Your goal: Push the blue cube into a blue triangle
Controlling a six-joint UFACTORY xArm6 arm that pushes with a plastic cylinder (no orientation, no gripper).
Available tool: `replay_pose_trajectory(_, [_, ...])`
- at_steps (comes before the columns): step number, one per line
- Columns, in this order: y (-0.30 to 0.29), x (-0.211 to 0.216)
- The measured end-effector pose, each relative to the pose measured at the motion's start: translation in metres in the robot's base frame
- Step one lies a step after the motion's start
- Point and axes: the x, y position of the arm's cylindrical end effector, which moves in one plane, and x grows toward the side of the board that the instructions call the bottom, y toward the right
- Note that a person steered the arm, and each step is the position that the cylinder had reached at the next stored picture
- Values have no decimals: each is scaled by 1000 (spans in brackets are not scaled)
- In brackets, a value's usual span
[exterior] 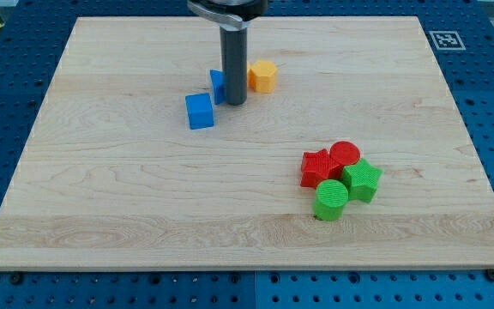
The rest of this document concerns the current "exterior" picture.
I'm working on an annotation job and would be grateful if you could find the red star block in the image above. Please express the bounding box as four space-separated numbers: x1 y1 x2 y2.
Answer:
300 148 344 189

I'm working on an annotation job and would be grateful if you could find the light wooden board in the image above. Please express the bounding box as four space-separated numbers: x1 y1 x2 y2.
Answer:
0 16 494 272

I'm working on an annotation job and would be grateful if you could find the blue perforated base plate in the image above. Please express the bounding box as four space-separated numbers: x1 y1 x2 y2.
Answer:
0 1 494 308

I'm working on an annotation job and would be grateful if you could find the blue triangle block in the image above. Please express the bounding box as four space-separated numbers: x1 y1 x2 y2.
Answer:
209 70 226 105

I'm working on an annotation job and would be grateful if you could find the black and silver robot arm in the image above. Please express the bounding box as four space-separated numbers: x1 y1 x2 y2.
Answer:
187 0 268 31

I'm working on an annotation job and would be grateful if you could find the blue cube block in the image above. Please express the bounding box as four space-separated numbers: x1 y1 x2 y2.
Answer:
185 93 214 130

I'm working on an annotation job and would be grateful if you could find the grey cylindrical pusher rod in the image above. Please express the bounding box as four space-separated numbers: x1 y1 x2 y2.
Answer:
220 27 248 106

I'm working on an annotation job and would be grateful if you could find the black and white fiducial tag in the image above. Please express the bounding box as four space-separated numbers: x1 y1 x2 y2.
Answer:
429 31 466 51

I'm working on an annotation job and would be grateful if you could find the red cylinder block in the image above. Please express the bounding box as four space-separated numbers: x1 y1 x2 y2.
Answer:
329 141 361 166

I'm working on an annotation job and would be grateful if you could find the green star block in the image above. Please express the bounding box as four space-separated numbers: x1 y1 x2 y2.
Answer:
340 158 383 203

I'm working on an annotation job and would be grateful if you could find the yellow block behind rod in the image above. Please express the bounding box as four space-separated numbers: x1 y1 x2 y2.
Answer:
246 61 251 88

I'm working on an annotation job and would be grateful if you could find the green cylinder block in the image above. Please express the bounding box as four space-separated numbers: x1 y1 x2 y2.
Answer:
313 179 349 221

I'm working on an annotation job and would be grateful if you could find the yellow hexagon block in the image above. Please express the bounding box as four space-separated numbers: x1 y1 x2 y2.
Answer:
249 60 278 94

